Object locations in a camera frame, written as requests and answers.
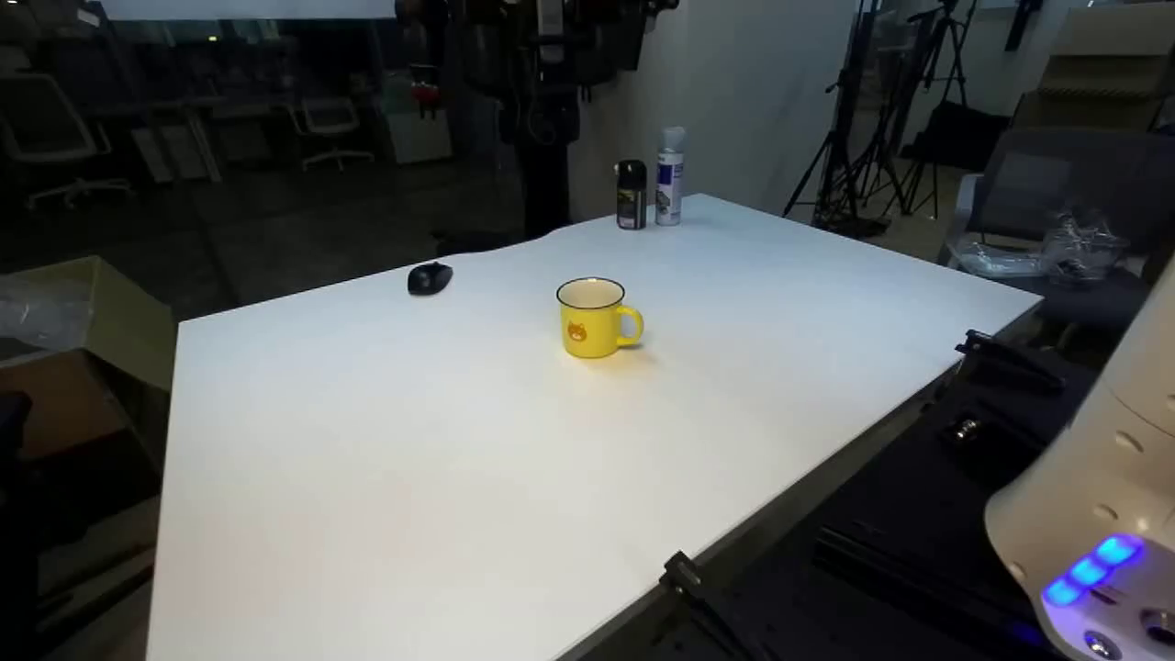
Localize yellow enamel mug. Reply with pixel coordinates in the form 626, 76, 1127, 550
553, 277, 647, 361

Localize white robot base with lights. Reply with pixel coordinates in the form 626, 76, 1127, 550
983, 268, 1175, 661

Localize black computer mouse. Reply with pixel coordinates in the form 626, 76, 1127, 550
408, 261, 450, 296

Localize white spray bottle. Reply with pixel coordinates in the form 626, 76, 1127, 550
654, 126, 686, 225

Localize black table clamp front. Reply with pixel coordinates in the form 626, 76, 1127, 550
659, 550, 704, 599

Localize black table clamp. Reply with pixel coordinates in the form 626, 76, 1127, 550
659, 550, 704, 599
957, 331, 1063, 392

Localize white office chair back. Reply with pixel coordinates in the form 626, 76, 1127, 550
292, 97, 371, 168

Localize white office chair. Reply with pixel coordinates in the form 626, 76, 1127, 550
292, 97, 371, 168
0, 72, 130, 212

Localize black table clamp right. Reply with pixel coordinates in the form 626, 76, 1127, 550
957, 331, 1063, 392

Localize black tripod stand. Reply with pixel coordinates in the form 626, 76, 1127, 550
782, 0, 957, 238

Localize grey office chair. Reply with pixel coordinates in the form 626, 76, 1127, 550
941, 130, 1175, 328

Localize clear plastic bag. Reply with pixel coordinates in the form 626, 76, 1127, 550
946, 211, 1124, 282

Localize cardboard box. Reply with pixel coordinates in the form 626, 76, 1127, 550
0, 258, 177, 460

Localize white office chair left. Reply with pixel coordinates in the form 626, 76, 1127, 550
0, 72, 130, 212

